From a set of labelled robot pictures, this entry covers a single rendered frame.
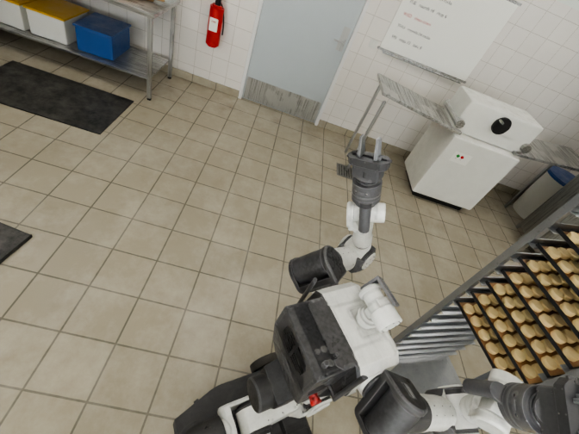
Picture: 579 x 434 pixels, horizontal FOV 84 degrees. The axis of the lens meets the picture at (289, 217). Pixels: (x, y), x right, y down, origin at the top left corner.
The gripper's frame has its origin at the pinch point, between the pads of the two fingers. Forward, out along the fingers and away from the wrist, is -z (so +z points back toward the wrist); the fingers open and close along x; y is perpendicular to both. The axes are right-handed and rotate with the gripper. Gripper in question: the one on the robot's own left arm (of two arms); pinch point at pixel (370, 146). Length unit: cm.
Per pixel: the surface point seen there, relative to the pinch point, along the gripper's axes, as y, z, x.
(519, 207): -380, 249, 68
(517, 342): -30, 90, 59
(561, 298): -34, 62, 64
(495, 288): -41, 76, 46
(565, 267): -40, 52, 62
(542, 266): -47, 61, 57
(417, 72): -331, 73, -83
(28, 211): 43, 77, -223
